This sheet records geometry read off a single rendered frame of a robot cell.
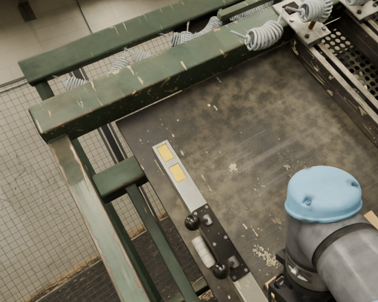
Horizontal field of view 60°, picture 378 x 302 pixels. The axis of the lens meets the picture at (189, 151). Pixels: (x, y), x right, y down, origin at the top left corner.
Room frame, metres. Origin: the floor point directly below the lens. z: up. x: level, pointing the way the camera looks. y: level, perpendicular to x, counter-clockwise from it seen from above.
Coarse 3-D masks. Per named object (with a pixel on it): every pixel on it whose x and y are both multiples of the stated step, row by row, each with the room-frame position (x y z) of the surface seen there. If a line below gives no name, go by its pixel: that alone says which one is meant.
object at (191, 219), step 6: (192, 216) 0.70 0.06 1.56; (198, 216) 0.71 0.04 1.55; (204, 216) 0.79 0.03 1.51; (210, 216) 0.80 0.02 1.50; (186, 222) 0.70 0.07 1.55; (192, 222) 0.69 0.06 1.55; (198, 222) 0.69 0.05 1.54; (204, 222) 0.77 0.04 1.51; (210, 222) 0.78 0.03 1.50; (192, 228) 0.69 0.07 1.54; (198, 228) 0.70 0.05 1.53
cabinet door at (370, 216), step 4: (368, 212) 0.83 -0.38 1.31; (372, 212) 0.83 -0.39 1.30; (368, 216) 0.82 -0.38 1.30; (372, 216) 0.82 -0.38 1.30; (376, 216) 0.82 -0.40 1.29; (368, 220) 0.81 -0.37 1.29; (372, 220) 0.81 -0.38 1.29; (376, 220) 0.81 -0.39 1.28; (372, 224) 0.81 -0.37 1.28; (376, 224) 0.81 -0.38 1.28; (268, 280) 0.74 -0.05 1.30; (276, 280) 0.74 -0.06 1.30; (264, 284) 0.74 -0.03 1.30; (272, 296) 0.72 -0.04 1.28
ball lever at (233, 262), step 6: (234, 258) 0.73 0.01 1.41; (216, 264) 0.65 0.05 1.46; (222, 264) 0.64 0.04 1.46; (228, 264) 0.69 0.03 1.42; (234, 264) 0.72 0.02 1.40; (216, 270) 0.64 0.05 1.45; (222, 270) 0.63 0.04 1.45; (228, 270) 0.64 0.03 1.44; (216, 276) 0.64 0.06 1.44; (222, 276) 0.63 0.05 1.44
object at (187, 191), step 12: (168, 144) 0.93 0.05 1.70; (156, 156) 0.93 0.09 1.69; (168, 168) 0.89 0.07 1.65; (192, 180) 0.87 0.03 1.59; (180, 192) 0.85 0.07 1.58; (192, 192) 0.85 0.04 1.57; (192, 204) 0.83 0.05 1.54; (228, 276) 0.74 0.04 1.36; (252, 276) 0.72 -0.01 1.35; (240, 288) 0.71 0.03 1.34; (252, 288) 0.71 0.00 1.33; (252, 300) 0.70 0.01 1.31; (264, 300) 0.69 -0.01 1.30
